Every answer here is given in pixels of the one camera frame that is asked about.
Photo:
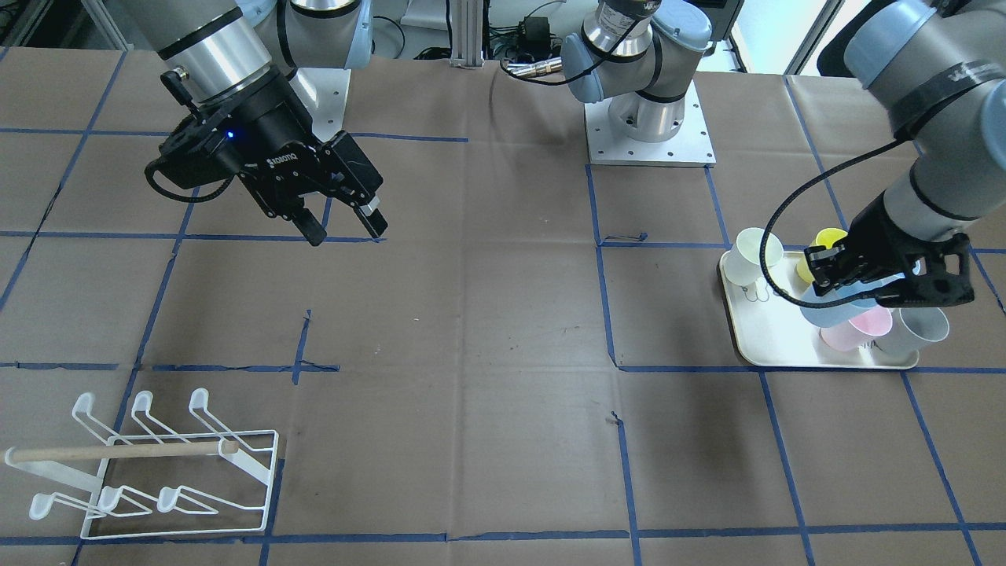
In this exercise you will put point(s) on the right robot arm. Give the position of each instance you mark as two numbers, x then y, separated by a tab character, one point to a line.
231	63

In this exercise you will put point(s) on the light blue cup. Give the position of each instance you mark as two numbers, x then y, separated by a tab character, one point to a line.
835	315

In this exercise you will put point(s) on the white wire cup rack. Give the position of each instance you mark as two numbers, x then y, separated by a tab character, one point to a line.
155	481

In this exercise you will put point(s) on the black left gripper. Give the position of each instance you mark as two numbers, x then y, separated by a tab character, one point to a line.
880	232

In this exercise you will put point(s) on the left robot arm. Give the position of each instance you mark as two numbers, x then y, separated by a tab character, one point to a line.
937	71

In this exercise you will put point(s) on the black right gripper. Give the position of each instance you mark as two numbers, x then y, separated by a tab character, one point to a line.
271	130

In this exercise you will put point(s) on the aluminium frame post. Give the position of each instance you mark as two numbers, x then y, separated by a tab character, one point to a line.
466	27

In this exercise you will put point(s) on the pink cup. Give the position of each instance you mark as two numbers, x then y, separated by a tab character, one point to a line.
860	330

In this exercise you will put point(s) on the white plastic tray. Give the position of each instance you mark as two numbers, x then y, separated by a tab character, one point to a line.
772	332

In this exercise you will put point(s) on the grey cup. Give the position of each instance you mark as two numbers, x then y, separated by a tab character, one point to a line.
912	329

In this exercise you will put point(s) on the black power adapter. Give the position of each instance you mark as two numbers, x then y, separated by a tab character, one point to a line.
534	36

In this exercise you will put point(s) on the white cream cup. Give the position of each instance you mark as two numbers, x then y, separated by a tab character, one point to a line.
742	264

